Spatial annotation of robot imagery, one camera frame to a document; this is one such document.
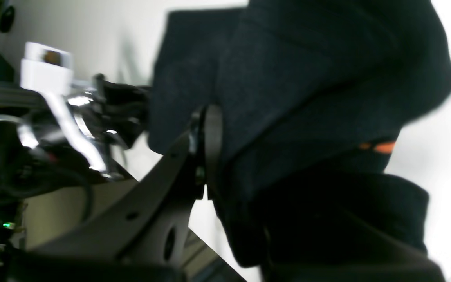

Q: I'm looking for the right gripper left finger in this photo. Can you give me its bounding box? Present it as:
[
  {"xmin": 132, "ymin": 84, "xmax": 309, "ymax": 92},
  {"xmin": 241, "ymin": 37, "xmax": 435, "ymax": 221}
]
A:
[{"xmin": 8, "ymin": 105, "xmax": 222, "ymax": 282}]

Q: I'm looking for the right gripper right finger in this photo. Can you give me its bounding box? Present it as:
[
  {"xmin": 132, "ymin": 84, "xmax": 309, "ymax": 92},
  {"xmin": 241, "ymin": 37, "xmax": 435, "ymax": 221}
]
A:
[{"xmin": 261, "ymin": 211, "xmax": 445, "ymax": 282}]

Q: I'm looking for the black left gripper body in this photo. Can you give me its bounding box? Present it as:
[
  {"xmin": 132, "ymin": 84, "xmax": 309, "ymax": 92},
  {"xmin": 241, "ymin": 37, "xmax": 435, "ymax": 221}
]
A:
[{"xmin": 69, "ymin": 74, "xmax": 152, "ymax": 149}]

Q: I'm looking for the black T-shirt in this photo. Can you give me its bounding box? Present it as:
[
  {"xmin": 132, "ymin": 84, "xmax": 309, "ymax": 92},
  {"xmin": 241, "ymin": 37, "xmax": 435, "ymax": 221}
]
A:
[{"xmin": 147, "ymin": 0, "xmax": 451, "ymax": 269}]

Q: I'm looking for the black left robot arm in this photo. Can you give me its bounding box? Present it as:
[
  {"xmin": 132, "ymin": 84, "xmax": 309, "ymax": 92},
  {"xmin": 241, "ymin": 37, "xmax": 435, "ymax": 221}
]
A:
[{"xmin": 0, "ymin": 74, "xmax": 152, "ymax": 282}]

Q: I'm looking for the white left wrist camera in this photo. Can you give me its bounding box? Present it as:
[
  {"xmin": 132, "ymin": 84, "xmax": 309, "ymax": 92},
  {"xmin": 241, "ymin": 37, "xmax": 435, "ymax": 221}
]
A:
[{"xmin": 20, "ymin": 42, "xmax": 112, "ymax": 178}]

